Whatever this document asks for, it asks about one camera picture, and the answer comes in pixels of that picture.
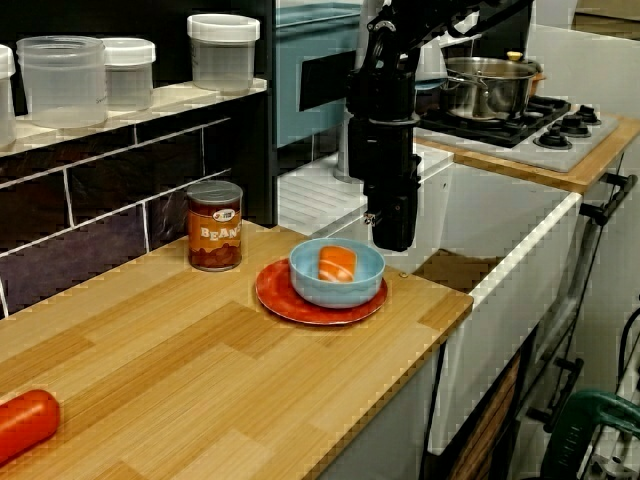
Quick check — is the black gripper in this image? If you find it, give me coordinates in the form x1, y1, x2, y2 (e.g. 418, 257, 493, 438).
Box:
347, 117, 422, 253

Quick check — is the salmon sushi toy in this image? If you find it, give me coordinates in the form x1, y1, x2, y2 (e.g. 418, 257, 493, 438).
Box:
317, 245, 357, 283

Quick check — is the light blue bowl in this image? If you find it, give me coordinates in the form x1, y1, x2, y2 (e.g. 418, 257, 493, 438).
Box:
289, 237, 387, 310

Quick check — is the red plate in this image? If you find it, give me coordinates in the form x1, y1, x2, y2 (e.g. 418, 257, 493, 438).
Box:
254, 258, 389, 327

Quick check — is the grey toy faucet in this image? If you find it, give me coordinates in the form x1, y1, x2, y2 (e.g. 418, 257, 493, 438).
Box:
333, 0, 449, 185

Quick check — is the white toy sink unit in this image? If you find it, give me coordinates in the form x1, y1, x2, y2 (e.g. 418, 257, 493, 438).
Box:
277, 137, 584, 456

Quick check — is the steel pot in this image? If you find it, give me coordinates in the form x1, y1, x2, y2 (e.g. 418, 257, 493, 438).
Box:
439, 51, 547, 121

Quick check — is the black stove knob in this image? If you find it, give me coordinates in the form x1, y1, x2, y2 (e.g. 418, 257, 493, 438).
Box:
548, 115, 593, 139
532, 130, 574, 152
573, 103, 603, 127

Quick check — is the brown beans can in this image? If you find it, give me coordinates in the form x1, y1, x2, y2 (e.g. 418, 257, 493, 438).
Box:
186, 180, 244, 272

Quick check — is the grey toy stove top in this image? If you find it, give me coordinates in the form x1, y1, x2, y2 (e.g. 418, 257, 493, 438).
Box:
412, 93, 621, 175

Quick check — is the wood grain cabinet panel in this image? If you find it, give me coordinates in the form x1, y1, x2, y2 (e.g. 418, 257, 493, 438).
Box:
449, 349, 522, 480

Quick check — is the clear jar white lid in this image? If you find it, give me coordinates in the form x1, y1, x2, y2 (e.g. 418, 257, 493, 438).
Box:
0, 43, 17, 149
187, 13, 261, 95
102, 37, 157, 112

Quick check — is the cream tiled shelf ledge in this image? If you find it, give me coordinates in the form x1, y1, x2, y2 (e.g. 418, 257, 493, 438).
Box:
0, 77, 269, 159

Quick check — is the open clear plastic jar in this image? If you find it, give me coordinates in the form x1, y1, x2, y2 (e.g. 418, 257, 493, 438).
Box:
16, 35, 109, 129

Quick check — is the red sausage toy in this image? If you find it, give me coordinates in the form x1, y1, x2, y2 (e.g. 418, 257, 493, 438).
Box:
0, 389, 62, 466

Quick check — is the black kitchen frame post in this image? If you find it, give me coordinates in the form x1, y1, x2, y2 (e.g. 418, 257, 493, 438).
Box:
263, 0, 279, 226

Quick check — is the black cabinet handle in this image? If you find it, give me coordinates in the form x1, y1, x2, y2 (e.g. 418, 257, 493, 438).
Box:
527, 357, 585, 434
579, 173, 639, 227

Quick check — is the black cable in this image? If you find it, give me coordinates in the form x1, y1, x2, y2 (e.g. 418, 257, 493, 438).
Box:
617, 305, 640, 389

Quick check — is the aluminium table rail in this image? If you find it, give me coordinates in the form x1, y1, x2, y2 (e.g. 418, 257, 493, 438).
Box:
582, 424, 640, 480

